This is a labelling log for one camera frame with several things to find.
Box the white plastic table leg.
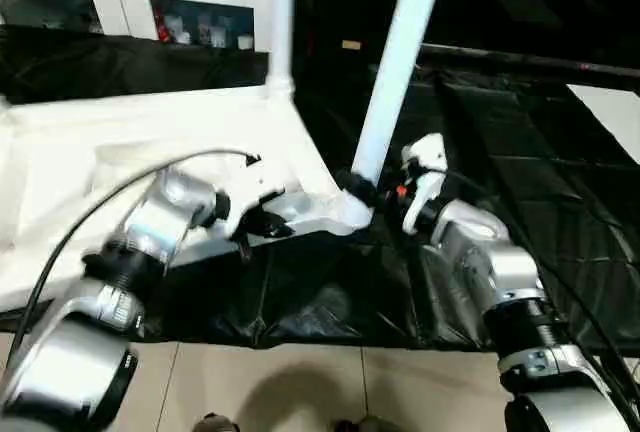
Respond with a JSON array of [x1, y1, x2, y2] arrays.
[[265, 0, 299, 101], [345, 0, 451, 208]]

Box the white plastic table top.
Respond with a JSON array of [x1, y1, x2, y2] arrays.
[[0, 82, 378, 313]]

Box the black plastic mat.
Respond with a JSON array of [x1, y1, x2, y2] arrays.
[[0, 27, 640, 353]]

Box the small bottles behind glass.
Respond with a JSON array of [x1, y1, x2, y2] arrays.
[[150, 0, 256, 50]]

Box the dark left robot foot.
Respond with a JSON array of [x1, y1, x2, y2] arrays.
[[192, 414, 239, 432]]

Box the dark robot foot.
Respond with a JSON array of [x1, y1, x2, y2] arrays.
[[335, 416, 393, 432], [192, 414, 239, 432]]

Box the dark right robot foot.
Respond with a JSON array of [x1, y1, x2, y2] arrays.
[[335, 416, 393, 432]]

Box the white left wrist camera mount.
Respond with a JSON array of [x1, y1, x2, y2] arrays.
[[215, 157, 289, 243]]

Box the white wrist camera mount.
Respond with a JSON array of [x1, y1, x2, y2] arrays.
[[215, 157, 289, 243], [400, 132, 448, 233]]

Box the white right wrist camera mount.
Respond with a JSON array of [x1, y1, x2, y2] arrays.
[[400, 132, 448, 233]]

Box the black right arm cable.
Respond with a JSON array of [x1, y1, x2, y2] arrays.
[[410, 164, 640, 393]]

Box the dark metal rail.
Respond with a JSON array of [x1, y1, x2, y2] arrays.
[[420, 44, 640, 83]]

